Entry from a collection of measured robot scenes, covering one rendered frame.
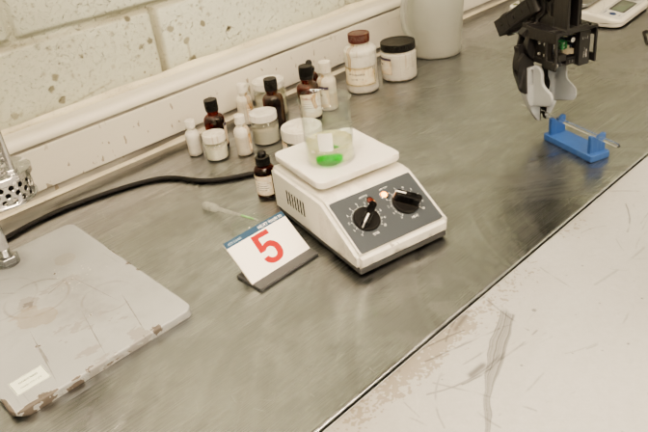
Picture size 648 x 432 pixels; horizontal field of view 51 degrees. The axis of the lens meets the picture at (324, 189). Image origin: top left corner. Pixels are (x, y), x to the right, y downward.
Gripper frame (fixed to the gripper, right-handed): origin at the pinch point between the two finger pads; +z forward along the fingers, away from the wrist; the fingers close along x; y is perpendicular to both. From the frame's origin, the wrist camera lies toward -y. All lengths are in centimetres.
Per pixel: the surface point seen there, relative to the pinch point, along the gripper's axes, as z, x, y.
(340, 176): -5.3, -38.0, 11.5
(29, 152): -5, -72, -24
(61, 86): -11, -65, -31
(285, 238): 1.4, -45.3, 10.1
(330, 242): 1.5, -41.1, 13.7
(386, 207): -1.5, -34.2, 15.0
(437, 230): 1.8, -29.3, 18.1
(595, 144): 1.1, -0.4, 12.3
